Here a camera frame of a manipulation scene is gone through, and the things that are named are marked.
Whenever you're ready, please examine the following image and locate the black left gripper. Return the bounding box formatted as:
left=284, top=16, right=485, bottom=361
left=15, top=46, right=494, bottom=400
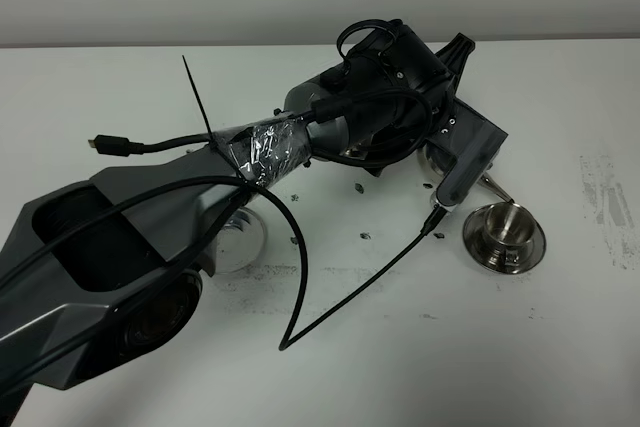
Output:
left=344, top=20, right=475, bottom=176

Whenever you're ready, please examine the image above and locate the stainless steel teapot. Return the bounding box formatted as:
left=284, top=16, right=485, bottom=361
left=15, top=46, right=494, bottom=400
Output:
left=343, top=135, right=504, bottom=212

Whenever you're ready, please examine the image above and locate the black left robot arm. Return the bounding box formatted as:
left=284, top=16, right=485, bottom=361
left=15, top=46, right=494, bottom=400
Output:
left=1, top=19, right=489, bottom=395

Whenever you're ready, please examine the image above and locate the near stainless steel teacup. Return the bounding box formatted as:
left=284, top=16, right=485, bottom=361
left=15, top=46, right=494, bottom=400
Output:
left=482, top=202, right=536, bottom=273

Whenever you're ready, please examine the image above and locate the near stainless steel saucer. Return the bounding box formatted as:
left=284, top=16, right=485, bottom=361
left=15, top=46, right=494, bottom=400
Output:
left=462, top=204, right=547, bottom=275

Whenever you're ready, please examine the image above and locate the steel teapot saucer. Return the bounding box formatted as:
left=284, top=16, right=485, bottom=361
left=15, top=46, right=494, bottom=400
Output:
left=214, top=207, right=267, bottom=275

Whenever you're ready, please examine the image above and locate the black cable tie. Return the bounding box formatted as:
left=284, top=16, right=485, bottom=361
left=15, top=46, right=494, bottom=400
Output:
left=181, top=55, right=248, bottom=183

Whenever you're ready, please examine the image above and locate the loose black usb plug cable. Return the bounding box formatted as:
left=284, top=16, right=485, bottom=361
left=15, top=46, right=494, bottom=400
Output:
left=89, top=130, right=221, bottom=159

